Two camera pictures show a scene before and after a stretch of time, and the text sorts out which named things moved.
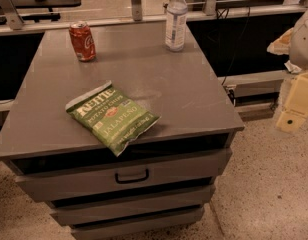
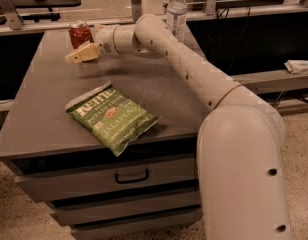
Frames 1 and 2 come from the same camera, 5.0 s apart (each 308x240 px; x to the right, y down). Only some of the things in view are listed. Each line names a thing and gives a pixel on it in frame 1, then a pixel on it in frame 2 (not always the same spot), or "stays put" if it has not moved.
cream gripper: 303,44 to 105,39
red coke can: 83,40 stays put
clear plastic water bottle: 176,20 stays put
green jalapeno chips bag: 114,117 stays put
